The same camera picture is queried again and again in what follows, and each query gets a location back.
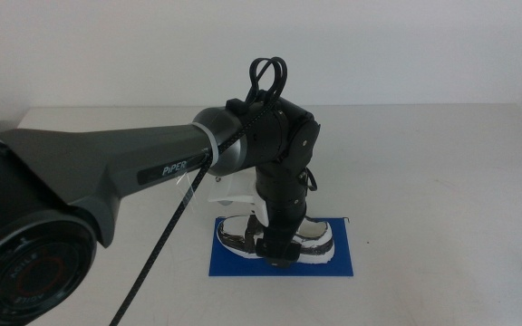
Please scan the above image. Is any silver white and black shoe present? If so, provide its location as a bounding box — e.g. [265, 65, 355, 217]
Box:
[216, 214, 336, 265]

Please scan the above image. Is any blue rectangular mat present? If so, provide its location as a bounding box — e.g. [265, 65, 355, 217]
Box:
[208, 216, 354, 278]

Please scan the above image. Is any thin black cable loop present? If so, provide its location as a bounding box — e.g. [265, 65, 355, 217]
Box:
[303, 166, 319, 192]

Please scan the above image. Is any white cable tie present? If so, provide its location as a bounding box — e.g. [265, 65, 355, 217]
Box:
[191, 120, 220, 167]

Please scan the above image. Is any black braided cable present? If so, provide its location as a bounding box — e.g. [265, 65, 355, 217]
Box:
[108, 55, 289, 326]

